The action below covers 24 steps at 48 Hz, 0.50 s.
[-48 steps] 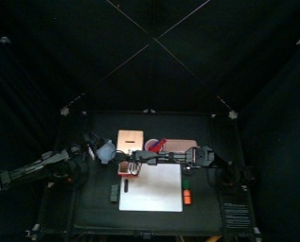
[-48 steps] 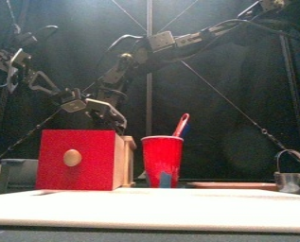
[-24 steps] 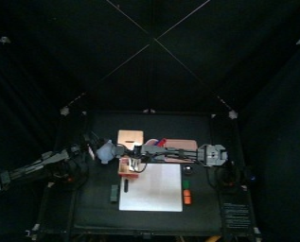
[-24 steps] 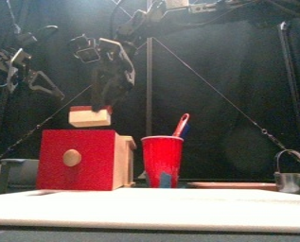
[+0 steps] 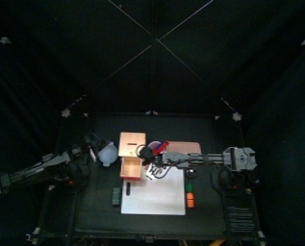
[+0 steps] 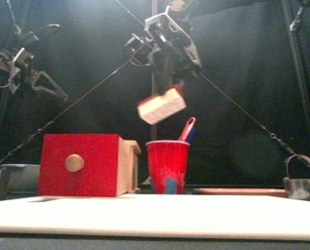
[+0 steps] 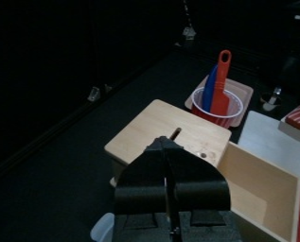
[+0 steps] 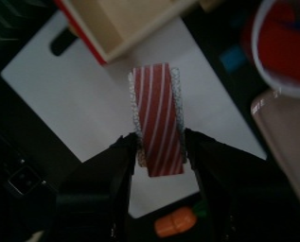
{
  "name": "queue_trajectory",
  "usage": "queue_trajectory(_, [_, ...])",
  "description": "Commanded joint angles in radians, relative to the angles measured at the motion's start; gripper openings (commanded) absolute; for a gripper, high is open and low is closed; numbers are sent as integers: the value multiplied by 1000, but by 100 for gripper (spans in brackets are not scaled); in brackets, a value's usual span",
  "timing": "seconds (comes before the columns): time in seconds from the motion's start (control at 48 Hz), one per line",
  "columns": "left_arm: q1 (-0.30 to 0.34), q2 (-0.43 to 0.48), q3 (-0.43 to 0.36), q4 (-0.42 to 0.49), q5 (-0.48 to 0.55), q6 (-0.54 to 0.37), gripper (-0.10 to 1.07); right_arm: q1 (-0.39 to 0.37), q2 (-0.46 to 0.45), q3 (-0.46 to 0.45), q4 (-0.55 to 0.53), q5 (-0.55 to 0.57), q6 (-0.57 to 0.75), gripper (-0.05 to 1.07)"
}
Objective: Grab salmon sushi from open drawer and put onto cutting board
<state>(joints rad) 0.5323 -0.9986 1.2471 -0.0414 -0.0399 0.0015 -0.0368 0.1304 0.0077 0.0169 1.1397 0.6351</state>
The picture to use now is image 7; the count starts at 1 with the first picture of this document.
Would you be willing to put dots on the translucent grey plastic container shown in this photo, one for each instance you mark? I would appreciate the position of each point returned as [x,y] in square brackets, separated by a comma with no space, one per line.
[103,230]

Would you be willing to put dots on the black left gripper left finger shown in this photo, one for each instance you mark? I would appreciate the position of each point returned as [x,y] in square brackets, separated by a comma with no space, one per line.
[144,182]

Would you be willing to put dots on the red plastic spatula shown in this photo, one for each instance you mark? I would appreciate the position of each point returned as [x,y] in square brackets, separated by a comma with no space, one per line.
[224,78]

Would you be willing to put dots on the light wooden board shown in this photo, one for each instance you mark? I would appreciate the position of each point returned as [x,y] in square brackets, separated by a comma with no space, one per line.
[156,123]

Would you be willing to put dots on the red plastic cup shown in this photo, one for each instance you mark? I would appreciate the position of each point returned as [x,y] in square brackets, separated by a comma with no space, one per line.
[224,121]

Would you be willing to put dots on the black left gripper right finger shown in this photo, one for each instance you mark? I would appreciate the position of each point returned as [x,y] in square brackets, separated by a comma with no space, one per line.
[199,186]

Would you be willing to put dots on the small white frame bracket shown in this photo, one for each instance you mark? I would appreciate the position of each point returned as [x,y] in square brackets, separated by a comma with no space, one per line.
[93,94]
[189,33]

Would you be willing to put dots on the wooden drawer with red front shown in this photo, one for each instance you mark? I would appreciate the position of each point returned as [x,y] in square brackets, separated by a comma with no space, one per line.
[258,170]

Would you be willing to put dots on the blue plastic spatula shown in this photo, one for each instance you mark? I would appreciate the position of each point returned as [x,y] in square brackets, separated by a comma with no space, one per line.
[210,91]

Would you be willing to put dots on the white cutting board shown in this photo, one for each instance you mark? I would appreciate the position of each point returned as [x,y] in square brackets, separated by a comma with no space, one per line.
[270,148]

